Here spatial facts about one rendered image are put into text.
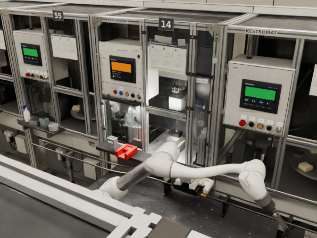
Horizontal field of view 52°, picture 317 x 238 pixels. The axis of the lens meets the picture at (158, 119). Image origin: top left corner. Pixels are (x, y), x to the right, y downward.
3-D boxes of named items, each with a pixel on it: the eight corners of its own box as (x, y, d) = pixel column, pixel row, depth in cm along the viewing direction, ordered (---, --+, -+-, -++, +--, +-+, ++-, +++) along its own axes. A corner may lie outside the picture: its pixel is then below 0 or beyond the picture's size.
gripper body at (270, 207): (273, 201, 177) (283, 214, 178) (269, 195, 185) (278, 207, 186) (262, 209, 178) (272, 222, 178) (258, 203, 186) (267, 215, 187)
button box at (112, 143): (107, 149, 287) (106, 137, 283) (112, 146, 294) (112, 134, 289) (114, 151, 284) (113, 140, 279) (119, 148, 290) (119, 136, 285)
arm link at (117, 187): (90, 195, 240) (105, 179, 259) (104, 211, 242) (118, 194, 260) (162, 146, 200) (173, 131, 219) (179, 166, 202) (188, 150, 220)
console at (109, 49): (100, 95, 282) (96, 41, 263) (120, 86, 304) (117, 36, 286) (141, 104, 263) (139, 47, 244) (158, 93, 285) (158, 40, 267)
